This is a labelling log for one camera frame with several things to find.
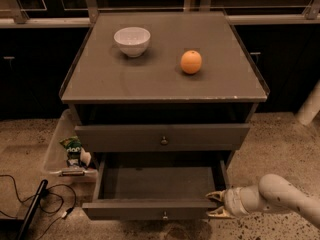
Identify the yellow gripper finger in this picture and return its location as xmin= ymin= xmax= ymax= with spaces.
xmin=206 ymin=190 xmax=225 ymax=203
xmin=206 ymin=206 xmax=233 ymax=219

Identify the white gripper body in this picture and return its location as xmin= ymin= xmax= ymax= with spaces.
xmin=224 ymin=187 xmax=249 ymax=217

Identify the grey drawer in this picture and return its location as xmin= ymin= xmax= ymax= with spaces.
xmin=75 ymin=124 xmax=249 ymax=152
xmin=82 ymin=151 xmax=229 ymax=221

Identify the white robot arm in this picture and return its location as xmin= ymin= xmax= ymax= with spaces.
xmin=206 ymin=174 xmax=320 ymax=229

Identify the grey drawer cabinet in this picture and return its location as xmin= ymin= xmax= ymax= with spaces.
xmin=59 ymin=11 xmax=270 ymax=222

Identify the grey top drawer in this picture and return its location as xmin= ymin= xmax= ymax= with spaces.
xmin=75 ymin=124 xmax=249 ymax=152

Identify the orange fruit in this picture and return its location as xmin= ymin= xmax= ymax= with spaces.
xmin=180 ymin=50 xmax=202 ymax=74

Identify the green snack bag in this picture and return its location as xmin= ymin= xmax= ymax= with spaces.
xmin=60 ymin=136 xmax=82 ymax=166

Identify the clear plastic storage bin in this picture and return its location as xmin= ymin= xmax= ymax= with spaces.
xmin=42 ymin=109 xmax=97 ymax=182

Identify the white ceramic bowl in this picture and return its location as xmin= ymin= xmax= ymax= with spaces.
xmin=114 ymin=27 xmax=151 ymax=58

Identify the black bar on floor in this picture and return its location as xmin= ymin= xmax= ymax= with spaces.
xmin=15 ymin=179 xmax=48 ymax=240

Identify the white post at right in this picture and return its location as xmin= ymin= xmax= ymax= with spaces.
xmin=296 ymin=80 xmax=320 ymax=125

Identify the black cable on floor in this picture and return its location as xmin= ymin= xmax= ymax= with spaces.
xmin=0 ymin=174 xmax=77 ymax=240

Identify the metal railing frame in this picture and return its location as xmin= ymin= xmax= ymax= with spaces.
xmin=0 ymin=0 xmax=320 ymax=28

